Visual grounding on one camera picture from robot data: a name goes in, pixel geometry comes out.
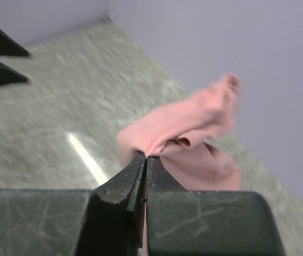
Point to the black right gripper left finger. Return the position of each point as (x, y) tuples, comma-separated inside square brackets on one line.
[(114, 218)]

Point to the pink t shirt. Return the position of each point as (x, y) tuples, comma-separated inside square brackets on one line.
[(176, 133)]

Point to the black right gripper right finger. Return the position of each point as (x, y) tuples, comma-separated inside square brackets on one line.
[(182, 222)]

